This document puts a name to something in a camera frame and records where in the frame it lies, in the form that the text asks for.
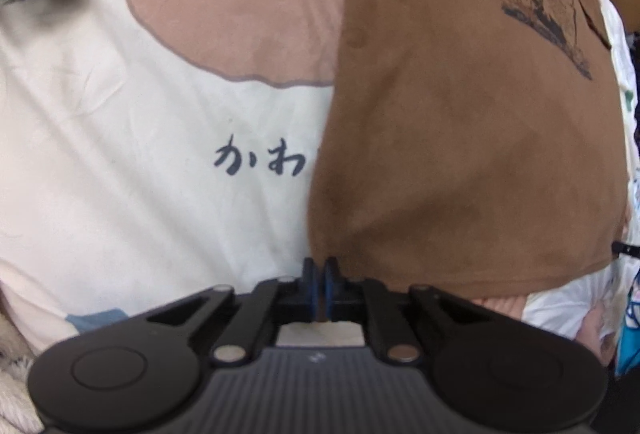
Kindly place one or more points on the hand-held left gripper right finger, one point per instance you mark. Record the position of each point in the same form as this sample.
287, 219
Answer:
327, 284

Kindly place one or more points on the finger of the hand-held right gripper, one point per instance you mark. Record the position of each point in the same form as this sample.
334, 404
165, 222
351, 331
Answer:
627, 250

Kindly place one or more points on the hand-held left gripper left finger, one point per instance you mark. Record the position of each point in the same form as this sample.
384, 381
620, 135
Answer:
311, 284

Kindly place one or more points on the brown t-shirt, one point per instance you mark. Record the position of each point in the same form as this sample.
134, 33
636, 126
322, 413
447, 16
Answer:
450, 139

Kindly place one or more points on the teal cartoon print blanket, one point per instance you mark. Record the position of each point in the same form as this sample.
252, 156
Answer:
631, 339

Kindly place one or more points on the cream bear print bed sheet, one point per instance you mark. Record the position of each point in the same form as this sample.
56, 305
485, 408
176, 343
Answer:
125, 139

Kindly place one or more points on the white fluffy cloth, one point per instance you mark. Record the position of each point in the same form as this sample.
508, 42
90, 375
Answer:
15, 379

